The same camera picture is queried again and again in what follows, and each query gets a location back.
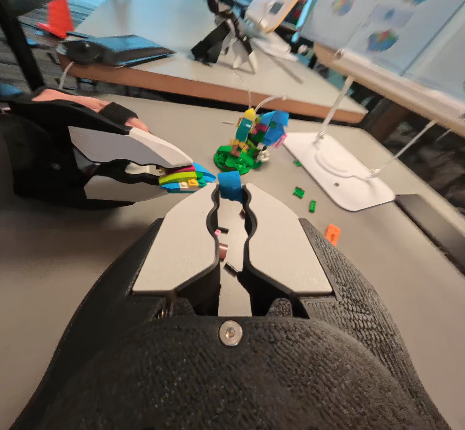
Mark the colourful lego wing assembly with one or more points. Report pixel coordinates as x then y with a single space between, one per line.
181 179

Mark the orange lego piece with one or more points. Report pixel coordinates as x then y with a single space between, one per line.
332 234

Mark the person's left hand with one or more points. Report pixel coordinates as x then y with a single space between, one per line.
72 98

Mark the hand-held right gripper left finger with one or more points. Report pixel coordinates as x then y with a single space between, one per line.
181 248

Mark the black flat pouch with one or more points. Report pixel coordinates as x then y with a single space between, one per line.
130 50

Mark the black and white tool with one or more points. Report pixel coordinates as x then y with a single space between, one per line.
212 43

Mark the brown curved lego slope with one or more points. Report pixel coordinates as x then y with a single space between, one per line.
223 251

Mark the lego model on green base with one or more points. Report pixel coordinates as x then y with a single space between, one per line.
232 157

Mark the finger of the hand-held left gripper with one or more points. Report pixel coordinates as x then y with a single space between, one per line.
116 191
127 146

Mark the white book stand base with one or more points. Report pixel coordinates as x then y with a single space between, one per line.
327 168

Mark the lego instruction booklet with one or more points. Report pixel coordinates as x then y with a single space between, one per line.
399 19

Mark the grey table with wooden edge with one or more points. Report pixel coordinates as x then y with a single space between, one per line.
163 12

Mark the blue curved lego piece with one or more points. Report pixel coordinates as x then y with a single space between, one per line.
229 185

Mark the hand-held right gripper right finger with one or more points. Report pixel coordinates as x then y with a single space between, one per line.
283 252

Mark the green and black lego piece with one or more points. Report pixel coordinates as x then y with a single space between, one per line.
298 192

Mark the black metal post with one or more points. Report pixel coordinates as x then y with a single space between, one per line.
18 37

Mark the orange traffic cone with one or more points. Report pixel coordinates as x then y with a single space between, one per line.
58 16

